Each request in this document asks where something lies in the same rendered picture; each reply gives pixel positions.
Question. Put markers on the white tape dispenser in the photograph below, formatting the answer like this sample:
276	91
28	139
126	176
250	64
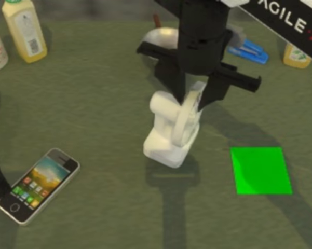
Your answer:
166	140

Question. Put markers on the green square mat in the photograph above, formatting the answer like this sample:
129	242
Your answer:
260	171

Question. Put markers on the blue stapler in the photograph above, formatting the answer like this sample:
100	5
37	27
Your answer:
251	52

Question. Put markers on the small yellow bottle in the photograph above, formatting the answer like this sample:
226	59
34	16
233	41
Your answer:
296	58

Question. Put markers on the tall yellow bottle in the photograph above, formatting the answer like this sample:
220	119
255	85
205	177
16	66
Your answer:
24	31

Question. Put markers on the silver smartphone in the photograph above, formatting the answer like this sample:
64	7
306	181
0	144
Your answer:
39	185

